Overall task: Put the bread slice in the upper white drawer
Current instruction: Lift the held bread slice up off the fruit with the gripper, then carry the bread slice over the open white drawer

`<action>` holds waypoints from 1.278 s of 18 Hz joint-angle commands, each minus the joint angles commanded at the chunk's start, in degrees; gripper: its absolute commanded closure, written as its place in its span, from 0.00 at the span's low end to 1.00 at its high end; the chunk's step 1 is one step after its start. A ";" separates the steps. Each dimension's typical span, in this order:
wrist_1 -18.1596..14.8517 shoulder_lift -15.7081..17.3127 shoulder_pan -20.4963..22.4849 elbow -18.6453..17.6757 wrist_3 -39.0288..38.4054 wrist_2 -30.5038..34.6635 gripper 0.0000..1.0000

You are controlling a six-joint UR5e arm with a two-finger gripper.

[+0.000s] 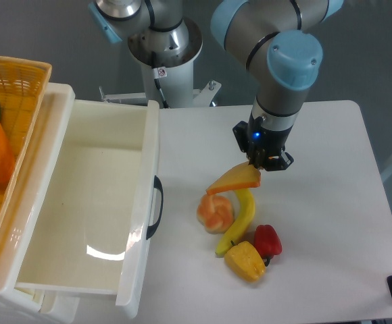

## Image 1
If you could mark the red toy bell pepper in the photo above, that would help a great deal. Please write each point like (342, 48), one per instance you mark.
(267, 243)

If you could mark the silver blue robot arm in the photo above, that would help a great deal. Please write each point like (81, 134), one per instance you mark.
(268, 38)

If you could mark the yellow woven basket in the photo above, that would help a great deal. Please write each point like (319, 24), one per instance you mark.
(22, 87)

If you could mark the toy bread roll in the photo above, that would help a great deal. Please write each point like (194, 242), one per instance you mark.
(215, 213)

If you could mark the black drawer handle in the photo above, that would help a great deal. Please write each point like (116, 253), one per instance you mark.
(157, 207)

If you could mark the yellow toy bell pepper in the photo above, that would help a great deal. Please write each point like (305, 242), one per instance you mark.
(244, 260)

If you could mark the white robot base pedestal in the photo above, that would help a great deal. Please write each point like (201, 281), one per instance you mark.
(166, 60)

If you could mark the toy bread slice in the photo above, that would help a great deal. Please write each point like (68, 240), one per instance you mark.
(241, 176)

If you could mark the white drawer cabinet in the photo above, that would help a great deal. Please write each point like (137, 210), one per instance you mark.
(20, 305)

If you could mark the yellow toy banana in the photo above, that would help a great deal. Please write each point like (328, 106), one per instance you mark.
(240, 225)

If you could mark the open white upper drawer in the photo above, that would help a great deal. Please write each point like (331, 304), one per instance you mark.
(92, 233)

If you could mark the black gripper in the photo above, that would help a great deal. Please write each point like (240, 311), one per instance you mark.
(264, 148)

